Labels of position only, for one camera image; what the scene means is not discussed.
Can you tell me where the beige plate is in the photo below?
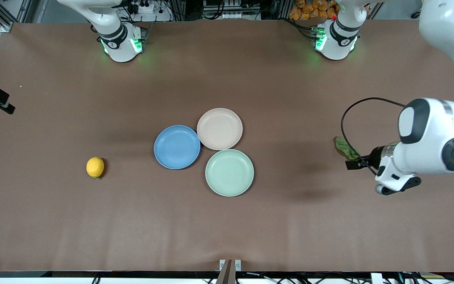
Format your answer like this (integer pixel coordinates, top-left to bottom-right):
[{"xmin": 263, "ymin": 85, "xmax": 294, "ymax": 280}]
[{"xmin": 197, "ymin": 108, "xmax": 244, "ymax": 151}]

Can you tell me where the light green plate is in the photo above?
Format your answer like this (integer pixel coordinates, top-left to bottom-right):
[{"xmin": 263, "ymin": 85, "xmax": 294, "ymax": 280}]
[{"xmin": 205, "ymin": 149, "xmax": 255, "ymax": 197}]

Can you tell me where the green lettuce leaf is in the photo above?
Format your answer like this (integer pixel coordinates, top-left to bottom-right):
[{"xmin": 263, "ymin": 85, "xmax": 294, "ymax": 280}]
[{"xmin": 335, "ymin": 136, "xmax": 361, "ymax": 160}]

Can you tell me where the blue plate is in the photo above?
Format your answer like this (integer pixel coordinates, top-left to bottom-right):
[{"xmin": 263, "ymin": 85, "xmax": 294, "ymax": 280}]
[{"xmin": 154, "ymin": 125, "xmax": 201, "ymax": 170}]

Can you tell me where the orange snack bag pile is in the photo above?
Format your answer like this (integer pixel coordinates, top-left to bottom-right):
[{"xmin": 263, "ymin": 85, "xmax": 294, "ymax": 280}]
[{"xmin": 289, "ymin": 0, "xmax": 339, "ymax": 21}]

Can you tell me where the brown table cover sheet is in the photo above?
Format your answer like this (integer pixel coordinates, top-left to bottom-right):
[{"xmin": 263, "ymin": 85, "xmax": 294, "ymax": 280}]
[{"xmin": 0, "ymin": 20, "xmax": 454, "ymax": 273}]

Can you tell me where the white power strip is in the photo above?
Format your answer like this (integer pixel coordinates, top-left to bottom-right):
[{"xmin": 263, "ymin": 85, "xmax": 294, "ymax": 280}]
[{"xmin": 127, "ymin": 0, "xmax": 156, "ymax": 15}]

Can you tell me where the yellow lemon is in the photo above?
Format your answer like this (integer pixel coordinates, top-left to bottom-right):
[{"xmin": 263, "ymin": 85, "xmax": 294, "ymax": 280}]
[{"xmin": 86, "ymin": 157, "xmax": 105, "ymax": 179}]

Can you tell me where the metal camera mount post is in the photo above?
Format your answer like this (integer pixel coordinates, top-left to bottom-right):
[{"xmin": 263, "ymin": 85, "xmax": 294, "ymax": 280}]
[{"xmin": 216, "ymin": 259, "xmax": 242, "ymax": 284}]

